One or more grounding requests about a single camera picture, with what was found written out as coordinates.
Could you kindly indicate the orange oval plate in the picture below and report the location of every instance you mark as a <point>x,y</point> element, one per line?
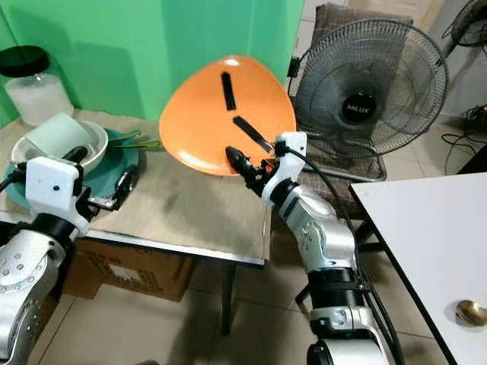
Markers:
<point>198,129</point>

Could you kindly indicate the green backdrop cloth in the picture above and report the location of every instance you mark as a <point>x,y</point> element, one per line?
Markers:
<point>122,46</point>

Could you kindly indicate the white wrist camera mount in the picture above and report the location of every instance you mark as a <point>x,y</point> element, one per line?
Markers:
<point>53,186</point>
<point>288,160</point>

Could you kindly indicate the teal round plate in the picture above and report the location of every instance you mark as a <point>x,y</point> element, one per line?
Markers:
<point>122,156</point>

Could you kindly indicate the brass round knob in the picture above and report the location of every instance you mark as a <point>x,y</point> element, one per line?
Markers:
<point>472,312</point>

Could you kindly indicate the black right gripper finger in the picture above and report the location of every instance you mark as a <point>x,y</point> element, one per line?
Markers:
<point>253,132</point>
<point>237,160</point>

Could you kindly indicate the plain brown cardboard box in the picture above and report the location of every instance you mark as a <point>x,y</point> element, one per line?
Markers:
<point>137,272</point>

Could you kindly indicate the black Milux floor fan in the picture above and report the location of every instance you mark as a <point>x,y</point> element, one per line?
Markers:
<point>361,103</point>

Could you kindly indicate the green plastic spoon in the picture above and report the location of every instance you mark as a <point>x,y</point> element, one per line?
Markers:
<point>125,137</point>

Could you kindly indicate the white bowl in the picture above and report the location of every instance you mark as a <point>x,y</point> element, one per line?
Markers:
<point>99,141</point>

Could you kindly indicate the small dark fan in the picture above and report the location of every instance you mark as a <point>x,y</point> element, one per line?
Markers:
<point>470,21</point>

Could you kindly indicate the mint green cup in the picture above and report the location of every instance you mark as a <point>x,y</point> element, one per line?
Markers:
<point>61,133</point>

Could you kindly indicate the white table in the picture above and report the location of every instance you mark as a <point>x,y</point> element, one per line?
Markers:
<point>426,236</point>

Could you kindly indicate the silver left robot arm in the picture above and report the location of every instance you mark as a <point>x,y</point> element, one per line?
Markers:
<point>27,281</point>

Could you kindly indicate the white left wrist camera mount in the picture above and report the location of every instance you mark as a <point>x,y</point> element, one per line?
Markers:
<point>53,186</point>

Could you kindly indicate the glass jar with black lid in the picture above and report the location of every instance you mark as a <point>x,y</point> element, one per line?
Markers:
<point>38,91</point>

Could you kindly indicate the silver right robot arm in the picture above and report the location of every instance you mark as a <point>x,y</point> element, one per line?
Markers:
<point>331,243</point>

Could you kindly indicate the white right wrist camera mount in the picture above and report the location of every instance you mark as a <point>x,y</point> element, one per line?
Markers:
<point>288,160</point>

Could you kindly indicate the green plastic fork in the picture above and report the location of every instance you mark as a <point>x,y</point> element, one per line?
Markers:
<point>148,144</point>

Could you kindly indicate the wood-top metal-leg table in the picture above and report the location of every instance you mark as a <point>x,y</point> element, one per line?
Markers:
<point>198,205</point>

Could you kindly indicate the brown woven chair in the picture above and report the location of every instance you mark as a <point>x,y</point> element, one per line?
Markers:
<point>338,14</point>

